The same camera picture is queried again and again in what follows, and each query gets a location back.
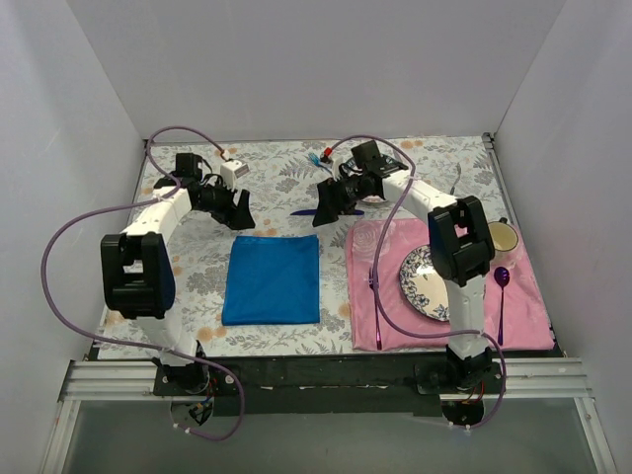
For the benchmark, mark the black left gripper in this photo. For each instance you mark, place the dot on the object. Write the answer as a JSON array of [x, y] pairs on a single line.
[[233, 205]]

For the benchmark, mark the purple metallic fork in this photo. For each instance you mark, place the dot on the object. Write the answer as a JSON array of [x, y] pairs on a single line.
[[373, 285]]

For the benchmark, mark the blue floral dinner plate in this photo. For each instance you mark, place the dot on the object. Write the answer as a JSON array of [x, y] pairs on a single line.
[[422, 286]]

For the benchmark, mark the white plate teal rim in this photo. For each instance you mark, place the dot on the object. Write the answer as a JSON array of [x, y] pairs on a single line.
[[373, 200]]

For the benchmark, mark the purple knife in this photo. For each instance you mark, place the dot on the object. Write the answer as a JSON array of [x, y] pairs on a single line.
[[312, 212]]

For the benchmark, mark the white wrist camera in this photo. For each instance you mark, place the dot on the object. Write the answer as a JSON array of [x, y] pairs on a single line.
[[231, 171], [337, 164]]

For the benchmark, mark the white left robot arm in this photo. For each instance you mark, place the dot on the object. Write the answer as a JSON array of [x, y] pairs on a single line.
[[139, 282]]

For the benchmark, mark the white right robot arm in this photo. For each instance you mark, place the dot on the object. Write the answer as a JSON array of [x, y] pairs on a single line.
[[461, 245]]

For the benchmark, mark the purple metallic spoon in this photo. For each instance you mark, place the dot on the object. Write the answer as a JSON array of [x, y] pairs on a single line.
[[502, 278]]

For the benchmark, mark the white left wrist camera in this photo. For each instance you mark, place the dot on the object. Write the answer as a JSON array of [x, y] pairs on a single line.
[[231, 171]]

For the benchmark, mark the blue fork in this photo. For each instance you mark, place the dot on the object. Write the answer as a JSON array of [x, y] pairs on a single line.
[[316, 161]]

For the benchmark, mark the blue satin napkin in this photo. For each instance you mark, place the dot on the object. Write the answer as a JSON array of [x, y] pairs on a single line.
[[272, 281]]

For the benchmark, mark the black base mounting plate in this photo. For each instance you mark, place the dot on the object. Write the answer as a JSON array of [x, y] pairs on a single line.
[[343, 384]]

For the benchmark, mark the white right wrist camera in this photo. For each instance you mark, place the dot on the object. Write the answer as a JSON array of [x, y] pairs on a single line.
[[337, 164]]

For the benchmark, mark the floral tablecloth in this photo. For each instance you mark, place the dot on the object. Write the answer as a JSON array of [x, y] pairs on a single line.
[[281, 180]]

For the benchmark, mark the aluminium frame rail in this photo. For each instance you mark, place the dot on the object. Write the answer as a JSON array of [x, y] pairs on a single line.
[[520, 378]]

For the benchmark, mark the pink floral placemat cloth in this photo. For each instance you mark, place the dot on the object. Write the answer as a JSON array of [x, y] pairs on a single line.
[[526, 324]]

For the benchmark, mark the cream ceramic mug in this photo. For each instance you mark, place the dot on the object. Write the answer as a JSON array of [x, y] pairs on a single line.
[[505, 241]]

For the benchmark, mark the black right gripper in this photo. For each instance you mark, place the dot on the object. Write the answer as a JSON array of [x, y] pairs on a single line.
[[334, 196]]

